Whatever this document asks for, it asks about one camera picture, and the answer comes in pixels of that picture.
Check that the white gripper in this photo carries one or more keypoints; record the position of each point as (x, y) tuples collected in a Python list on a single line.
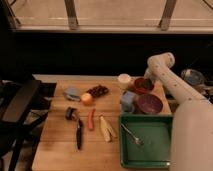
[(149, 75)]

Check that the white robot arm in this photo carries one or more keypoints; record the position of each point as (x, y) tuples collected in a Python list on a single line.
[(192, 129)]

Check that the white cup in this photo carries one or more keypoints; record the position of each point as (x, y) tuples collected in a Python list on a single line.
[(124, 80)]

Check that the blue cup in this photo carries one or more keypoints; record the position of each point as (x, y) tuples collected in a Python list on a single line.
[(127, 100)]

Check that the grey round device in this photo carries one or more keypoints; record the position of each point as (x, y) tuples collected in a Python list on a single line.
[(192, 77)]

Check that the dark grape bunch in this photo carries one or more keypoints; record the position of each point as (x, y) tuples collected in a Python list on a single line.
[(98, 91)]

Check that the green plastic tray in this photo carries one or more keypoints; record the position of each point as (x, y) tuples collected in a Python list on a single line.
[(155, 132)]

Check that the metal fork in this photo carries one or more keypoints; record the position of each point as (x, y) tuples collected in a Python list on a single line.
[(136, 139)]

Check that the orange apple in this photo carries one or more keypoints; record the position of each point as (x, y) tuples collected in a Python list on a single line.
[(87, 99)]

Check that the orange carrot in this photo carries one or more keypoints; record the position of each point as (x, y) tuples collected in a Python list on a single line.
[(90, 119)]

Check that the blue cloth toy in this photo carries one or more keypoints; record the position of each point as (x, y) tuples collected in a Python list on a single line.
[(72, 93)]

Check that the black round can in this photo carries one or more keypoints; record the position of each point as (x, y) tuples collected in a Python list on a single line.
[(71, 113)]

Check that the black handled knife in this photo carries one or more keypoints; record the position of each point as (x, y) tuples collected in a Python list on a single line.
[(79, 132)]

